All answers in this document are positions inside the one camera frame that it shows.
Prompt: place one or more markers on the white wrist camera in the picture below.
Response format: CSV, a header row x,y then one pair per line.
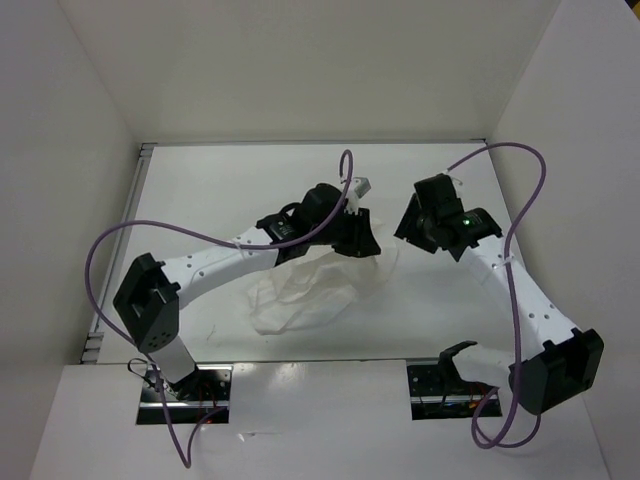
x,y
358,188
456,183

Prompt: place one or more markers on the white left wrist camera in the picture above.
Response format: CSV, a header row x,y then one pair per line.
x,y
358,188

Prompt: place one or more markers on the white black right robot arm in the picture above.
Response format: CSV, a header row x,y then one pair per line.
x,y
557,361

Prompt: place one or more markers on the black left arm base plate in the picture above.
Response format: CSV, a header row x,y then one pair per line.
x,y
207,399

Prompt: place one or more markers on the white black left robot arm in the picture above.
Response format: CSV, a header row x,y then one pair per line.
x,y
153,292

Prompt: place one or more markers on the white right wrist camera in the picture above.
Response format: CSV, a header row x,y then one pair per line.
x,y
456,183

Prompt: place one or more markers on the white fabric skirt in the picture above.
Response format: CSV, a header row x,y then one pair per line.
x,y
313,291

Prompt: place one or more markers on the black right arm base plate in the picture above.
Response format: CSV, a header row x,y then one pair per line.
x,y
431,399

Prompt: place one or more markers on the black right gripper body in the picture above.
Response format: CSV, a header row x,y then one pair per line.
x,y
415,225

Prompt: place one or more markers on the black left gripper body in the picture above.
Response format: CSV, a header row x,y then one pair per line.
x,y
347,233

